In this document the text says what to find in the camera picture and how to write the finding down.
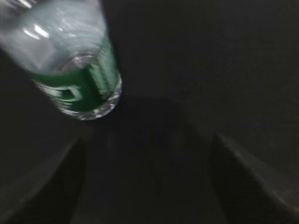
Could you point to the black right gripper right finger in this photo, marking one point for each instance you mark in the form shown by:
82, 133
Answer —
249, 190

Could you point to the water bottle green label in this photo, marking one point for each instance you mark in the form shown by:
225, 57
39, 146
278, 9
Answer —
65, 48

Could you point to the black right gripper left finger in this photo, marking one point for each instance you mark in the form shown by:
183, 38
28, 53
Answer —
47, 196

